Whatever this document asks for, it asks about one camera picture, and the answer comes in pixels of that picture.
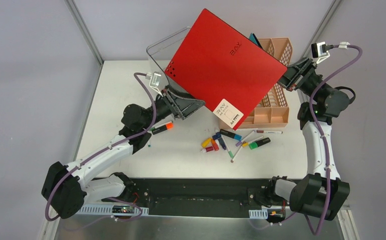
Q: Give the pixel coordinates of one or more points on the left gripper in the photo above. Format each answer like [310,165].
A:
[171,103]

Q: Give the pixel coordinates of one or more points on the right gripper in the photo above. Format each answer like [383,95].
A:
[297,74]

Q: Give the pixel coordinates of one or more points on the teal blue folder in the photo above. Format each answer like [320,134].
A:
[254,39]

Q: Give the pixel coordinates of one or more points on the red folder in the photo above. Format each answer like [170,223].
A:
[217,64]

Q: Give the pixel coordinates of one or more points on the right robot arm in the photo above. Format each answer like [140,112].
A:
[321,193]

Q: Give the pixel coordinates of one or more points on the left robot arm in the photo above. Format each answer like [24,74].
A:
[68,187]

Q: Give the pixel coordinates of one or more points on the black highlighter orange cap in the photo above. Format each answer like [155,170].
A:
[162,128]

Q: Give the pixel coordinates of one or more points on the peach plastic file rack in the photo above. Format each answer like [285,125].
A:
[273,110]

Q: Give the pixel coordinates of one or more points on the red white short marker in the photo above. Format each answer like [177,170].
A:
[207,149]

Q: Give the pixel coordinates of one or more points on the orange red marker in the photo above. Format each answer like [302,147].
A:
[214,145]

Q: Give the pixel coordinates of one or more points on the white pen red cap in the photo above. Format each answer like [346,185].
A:
[269,131]

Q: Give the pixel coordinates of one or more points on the black highlighter blue cap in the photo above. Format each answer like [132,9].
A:
[230,134]

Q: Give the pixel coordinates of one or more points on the clear grey drawer organizer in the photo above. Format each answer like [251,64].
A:
[162,51]

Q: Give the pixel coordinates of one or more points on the white marker green tip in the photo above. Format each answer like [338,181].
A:
[227,147]

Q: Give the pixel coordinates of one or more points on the white marker yellow cap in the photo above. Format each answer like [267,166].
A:
[251,141]

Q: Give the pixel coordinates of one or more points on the black highlighter green cap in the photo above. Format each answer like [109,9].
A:
[259,143]

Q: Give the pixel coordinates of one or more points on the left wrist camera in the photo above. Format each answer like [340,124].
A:
[154,81]

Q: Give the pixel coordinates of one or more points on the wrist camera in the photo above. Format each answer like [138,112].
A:
[154,81]
[320,51]

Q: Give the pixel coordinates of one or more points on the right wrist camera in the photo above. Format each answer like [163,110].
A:
[320,51]

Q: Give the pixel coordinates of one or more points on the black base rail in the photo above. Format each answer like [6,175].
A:
[188,197]

